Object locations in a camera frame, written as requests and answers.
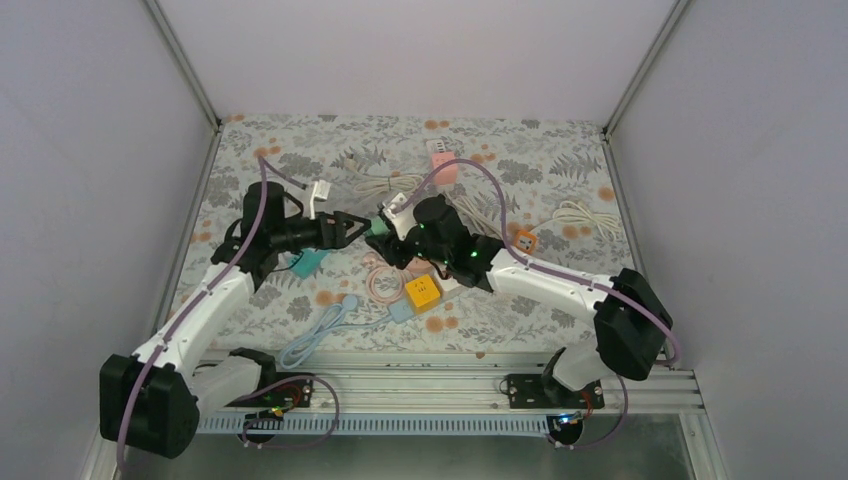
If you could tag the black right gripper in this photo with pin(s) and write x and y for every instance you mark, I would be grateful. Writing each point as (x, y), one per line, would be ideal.
(386, 244)

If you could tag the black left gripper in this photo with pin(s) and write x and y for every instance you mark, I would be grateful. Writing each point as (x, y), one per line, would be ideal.
(335, 238)

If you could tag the yellow cube socket adapter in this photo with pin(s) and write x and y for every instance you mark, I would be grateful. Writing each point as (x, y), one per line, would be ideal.
(422, 294)

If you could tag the white cube socket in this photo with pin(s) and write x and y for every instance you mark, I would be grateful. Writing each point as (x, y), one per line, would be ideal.
(449, 288)

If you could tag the pink cube socket adapter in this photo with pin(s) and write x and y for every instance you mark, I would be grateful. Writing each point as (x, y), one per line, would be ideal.
(445, 173)

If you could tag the green small adapter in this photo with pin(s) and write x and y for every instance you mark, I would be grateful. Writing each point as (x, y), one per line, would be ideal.
(379, 227)

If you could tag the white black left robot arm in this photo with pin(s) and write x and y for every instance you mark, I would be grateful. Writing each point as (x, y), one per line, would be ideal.
(155, 398)

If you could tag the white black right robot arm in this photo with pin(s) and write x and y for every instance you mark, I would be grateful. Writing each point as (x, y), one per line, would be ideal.
(630, 323)

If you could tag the round pink power socket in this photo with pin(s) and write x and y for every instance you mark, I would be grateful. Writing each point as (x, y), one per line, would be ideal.
(417, 267)

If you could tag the teal power strip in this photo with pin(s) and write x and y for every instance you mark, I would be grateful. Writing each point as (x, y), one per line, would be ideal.
(307, 263)

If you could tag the blue power strip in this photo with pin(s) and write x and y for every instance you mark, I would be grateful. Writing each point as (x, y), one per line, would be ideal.
(401, 311)

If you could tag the white power strip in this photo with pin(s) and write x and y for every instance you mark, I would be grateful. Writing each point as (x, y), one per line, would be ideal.
(435, 146)

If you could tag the orange power strip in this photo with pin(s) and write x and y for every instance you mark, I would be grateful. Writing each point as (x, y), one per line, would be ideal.
(525, 241)

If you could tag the floral patterned table mat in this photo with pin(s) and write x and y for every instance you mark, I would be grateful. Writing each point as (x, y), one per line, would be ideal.
(546, 177)

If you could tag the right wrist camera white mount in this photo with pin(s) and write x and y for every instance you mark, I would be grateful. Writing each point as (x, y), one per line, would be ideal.
(398, 214)

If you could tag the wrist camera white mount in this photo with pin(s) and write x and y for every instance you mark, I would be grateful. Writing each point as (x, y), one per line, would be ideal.
(315, 192)
(398, 214)

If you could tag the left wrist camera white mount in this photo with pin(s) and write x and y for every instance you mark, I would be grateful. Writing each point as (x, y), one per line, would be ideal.
(315, 192)

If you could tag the aluminium rail base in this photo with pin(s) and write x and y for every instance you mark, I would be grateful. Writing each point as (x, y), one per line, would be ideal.
(423, 394)

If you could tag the left aluminium corner post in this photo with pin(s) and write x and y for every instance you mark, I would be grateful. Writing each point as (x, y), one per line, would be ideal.
(183, 63)

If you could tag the aluminium corner frame post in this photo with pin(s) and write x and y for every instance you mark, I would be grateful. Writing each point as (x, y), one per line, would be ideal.
(658, 44)

